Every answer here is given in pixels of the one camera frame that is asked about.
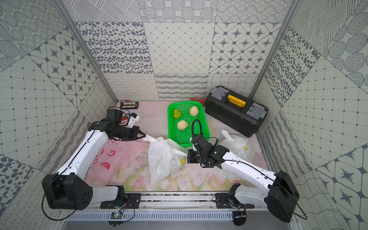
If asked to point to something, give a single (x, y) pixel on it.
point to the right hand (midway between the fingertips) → (189, 159)
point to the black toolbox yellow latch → (231, 110)
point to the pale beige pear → (182, 125)
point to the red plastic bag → (202, 101)
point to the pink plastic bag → (107, 163)
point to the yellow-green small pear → (177, 114)
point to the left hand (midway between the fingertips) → (147, 135)
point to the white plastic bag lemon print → (238, 146)
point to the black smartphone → (129, 105)
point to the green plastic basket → (182, 138)
